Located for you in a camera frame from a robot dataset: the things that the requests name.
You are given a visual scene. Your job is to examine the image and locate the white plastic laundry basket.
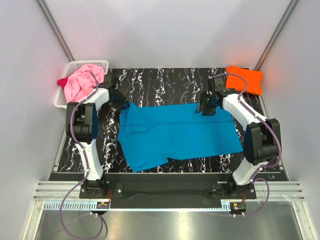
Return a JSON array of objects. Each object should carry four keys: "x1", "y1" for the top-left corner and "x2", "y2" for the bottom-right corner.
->
[{"x1": 53, "y1": 59, "x2": 109, "y2": 110}]

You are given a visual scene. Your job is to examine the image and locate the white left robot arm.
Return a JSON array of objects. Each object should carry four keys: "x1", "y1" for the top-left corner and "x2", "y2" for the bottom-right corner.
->
[{"x1": 65, "y1": 74, "x2": 129, "y2": 198}]

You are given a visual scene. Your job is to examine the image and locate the blue t shirt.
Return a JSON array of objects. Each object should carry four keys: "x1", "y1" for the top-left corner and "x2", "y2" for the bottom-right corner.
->
[{"x1": 117, "y1": 103, "x2": 243, "y2": 172}]

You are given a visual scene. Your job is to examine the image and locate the red t shirt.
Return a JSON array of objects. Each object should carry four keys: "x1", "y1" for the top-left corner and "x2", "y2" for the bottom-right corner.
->
[{"x1": 57, "y1": 77, "x2": 68, "y2": 89}]

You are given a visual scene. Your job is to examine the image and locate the pink t shirt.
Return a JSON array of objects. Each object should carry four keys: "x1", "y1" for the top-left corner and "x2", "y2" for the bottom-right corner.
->
[{"x1": 61, "y1": 64, "x2": 106, "y2": 103}]

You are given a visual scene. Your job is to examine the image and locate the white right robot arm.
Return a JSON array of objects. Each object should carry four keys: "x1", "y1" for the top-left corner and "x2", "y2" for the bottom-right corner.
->
[{"x1": 195, "y1": 74, "x2": 282, "y2": 199}]

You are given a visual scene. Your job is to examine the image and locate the folded orange t shirt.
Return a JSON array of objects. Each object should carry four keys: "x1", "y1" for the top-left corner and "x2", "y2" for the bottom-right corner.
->
[{"x1": 226, "y1": 65, "x2": 263, "y2": 96}]

